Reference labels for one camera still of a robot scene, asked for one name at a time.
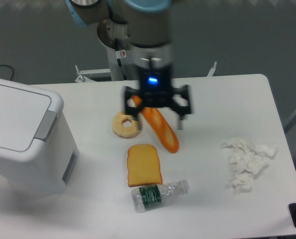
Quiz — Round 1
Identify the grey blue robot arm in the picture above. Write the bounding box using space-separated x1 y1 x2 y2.
66 0 192 129

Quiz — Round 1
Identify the yellow toast slice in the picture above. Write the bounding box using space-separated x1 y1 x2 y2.
127 144 163 187

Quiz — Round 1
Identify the orange baguette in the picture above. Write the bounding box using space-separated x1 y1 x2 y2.
141 107 180 153

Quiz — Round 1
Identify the black floor cable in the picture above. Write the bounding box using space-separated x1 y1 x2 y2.
0 64 14 82

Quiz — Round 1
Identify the black cable on pedestal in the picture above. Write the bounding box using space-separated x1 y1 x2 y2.
114 38 128 81

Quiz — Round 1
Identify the white trash can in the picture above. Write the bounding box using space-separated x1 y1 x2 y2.
0 79 79 193

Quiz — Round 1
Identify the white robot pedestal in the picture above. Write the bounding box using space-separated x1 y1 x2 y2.
97 19 133 73

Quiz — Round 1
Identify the pale glazed donut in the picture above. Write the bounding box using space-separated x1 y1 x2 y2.
111 112 141 139

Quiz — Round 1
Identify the clear plastic bottle green label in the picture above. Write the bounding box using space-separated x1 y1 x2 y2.
131 180 189 213

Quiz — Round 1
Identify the white metal base frame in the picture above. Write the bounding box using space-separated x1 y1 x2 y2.
74 61 218 83

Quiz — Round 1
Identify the crumpled white tissue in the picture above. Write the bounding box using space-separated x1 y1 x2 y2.
221 137 278 194

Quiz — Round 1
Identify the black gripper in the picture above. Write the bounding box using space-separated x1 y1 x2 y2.
124 65 192 130

